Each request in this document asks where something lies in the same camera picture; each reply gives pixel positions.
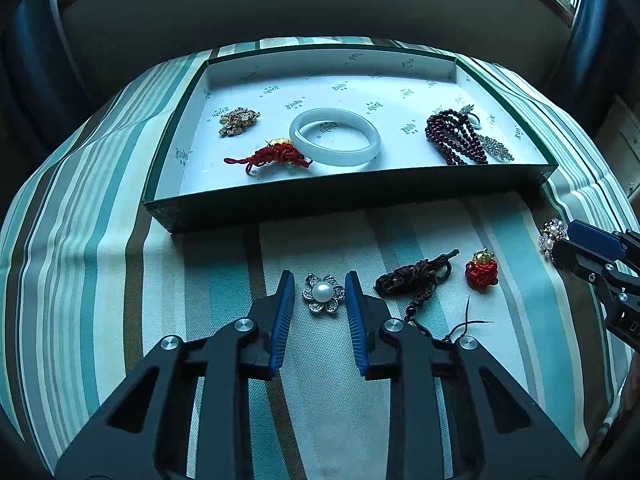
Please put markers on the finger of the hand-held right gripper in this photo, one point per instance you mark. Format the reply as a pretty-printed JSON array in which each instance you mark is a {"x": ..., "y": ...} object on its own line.
[
  {"x": 592, "y": 237},
  {"x": 580, "y": 262}
]

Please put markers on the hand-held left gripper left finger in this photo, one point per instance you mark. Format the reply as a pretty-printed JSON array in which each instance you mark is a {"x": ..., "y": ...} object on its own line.
[{"x": 280, "y": 320}]

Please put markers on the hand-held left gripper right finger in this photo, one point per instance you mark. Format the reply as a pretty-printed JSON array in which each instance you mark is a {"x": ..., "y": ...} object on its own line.
[{"x": 356, "y": 320}]

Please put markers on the round rhinestone pearl brooch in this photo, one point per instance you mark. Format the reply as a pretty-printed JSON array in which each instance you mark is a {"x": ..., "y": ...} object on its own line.
[{"x": 550, "y": 235}]

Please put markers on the pearl flower brooch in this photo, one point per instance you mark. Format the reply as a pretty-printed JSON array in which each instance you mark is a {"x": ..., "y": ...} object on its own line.
[{"x": 323, "y": 292}]

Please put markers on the white jade bangle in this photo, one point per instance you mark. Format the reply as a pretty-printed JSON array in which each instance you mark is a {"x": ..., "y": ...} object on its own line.
[{"x": 345, "y": 157}]

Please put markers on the green shallow cardboard box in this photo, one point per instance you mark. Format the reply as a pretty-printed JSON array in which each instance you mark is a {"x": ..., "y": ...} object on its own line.
[{"x": 350, "y": 90}]

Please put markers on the red knot ball charm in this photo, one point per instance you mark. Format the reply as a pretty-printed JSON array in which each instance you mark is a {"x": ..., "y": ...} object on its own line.
[{"x": 480, "y": 272}]

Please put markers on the wooden furniture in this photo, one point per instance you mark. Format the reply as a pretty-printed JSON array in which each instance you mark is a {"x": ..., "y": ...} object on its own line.
[{"x": 622, "y": 135}]

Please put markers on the striped tablecloth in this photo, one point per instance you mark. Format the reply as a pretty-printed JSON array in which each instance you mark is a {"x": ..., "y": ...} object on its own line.
[{"x": 100, "y": 235}]

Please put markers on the dark blue curtain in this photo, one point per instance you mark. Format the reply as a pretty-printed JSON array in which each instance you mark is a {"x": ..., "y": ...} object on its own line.
[
  {"x": 595, "y": 25},
  {"x": 30, "y": 60}
]

